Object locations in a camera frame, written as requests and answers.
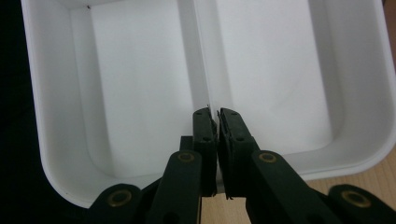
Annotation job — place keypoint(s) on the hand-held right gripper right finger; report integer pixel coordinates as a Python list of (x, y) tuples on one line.
[(233, 149)]

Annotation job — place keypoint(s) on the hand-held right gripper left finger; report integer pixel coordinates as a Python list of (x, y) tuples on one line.
[(204, 149)]

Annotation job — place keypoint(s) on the white divided plastic tray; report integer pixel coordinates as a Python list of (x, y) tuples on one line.
[(140, 93)]

